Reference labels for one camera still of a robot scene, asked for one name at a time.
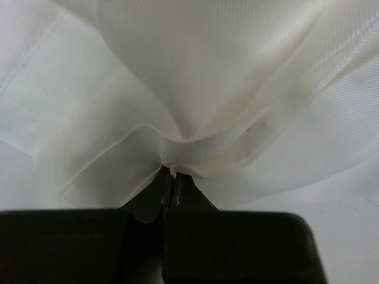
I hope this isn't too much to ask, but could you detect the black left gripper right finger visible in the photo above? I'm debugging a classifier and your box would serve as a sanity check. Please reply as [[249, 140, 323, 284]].
[[162, 175, 327, 283]]

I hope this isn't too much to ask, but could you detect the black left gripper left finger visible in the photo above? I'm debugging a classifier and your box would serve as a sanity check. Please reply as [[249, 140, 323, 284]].
[[1, 167, 172, 283]]

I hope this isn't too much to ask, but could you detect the white fabric skirt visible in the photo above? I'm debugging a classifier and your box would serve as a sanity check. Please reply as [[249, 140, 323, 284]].
[[1, 1, 378, 210]]

